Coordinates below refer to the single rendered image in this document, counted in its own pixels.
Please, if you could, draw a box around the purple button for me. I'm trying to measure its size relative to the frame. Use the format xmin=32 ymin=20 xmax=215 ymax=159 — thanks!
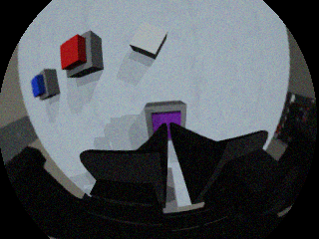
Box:
xmin=145 ymin=100 xmax=187 ymax=140

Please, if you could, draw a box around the blue button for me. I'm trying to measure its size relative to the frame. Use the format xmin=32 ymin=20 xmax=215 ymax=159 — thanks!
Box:
xmin=31 ymin=68 xmax=60 ymax=100

